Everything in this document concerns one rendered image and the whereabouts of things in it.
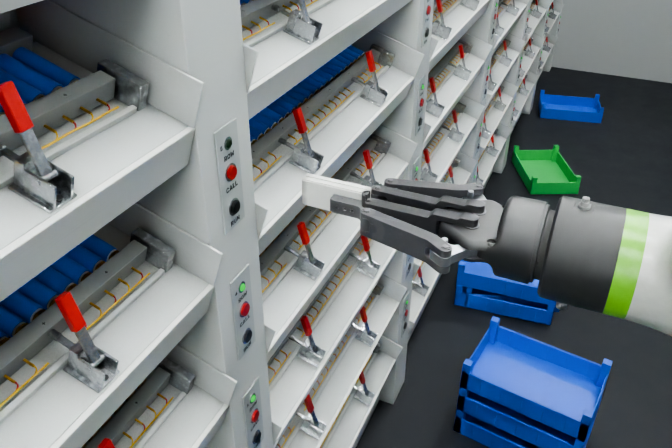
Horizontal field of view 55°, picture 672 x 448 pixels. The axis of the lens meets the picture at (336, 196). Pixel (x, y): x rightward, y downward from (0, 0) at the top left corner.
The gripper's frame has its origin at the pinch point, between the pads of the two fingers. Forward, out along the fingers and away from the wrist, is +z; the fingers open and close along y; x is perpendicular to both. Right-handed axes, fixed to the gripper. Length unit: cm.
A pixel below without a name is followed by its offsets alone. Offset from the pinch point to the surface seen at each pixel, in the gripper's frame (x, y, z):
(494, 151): -84, 186, 15
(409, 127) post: -22, 65, 13
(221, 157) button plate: 2.7, -2.0, 12.0
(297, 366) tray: -48, 19, 16
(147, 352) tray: -11.5, -16.6, 12.3
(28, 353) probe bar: -7.8, -23.9, 18.7
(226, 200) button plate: -2.5, -1.8, 12.0
